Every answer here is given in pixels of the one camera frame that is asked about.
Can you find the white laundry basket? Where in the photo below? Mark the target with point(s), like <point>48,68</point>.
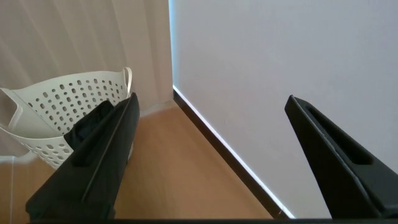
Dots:
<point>31,121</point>

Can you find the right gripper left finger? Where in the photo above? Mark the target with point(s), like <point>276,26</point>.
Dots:
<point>99,180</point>

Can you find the black garment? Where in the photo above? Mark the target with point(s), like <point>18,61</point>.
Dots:
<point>87,124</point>

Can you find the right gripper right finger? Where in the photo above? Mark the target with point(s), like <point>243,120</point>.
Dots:
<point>345,183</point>

